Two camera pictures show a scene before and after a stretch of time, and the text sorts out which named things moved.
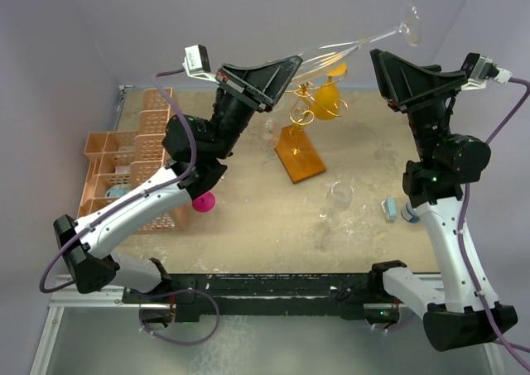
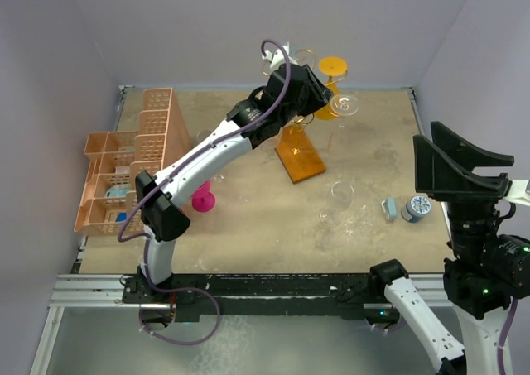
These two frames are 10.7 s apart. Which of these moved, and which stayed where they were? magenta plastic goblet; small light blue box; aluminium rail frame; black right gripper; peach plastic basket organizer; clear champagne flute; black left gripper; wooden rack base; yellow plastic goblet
Moved: black left gripper; clear champagne flute; black right gripper
Stayed: small light blue box; peach plastic basket organizer; wooden rack base; aluminium rail frame; magenta plastic goblet; yellow plastic goblet
